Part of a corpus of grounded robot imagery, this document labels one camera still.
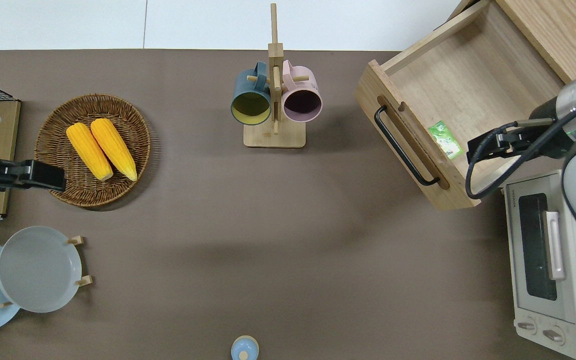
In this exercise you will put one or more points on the light wooden cabinet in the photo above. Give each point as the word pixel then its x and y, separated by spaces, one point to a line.
pixel 558 30

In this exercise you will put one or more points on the grey plate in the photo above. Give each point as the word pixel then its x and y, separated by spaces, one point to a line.
pixel 38 270

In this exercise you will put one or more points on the yellow corn cob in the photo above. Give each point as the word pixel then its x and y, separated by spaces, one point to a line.
pixel 114 149
pixel 89 151

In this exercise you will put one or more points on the brown wicker basket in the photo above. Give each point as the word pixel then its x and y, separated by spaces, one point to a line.
pixel 58 125

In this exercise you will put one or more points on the light wooden drawer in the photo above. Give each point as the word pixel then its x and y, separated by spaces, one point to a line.
pixel 458 85

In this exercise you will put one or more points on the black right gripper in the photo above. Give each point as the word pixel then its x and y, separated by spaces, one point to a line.
pixel 517 139

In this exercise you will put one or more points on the wooden plate rack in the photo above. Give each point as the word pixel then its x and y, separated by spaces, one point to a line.
pixel 79 240

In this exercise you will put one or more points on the dark blue mug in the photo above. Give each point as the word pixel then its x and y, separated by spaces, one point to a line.
pixel 248 82

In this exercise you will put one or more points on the green tea box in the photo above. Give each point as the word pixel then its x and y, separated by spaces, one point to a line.
pixel 445 140

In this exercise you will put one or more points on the small blue bell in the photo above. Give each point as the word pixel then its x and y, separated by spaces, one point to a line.
pixel 244 347

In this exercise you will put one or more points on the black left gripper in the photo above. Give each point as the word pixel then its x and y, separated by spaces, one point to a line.
pixel 13 176

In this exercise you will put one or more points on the wooden mug tree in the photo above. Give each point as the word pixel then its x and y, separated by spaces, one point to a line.
pixel 288 137

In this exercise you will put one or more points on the pink mug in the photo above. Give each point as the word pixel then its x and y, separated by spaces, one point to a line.
pixel 300 80

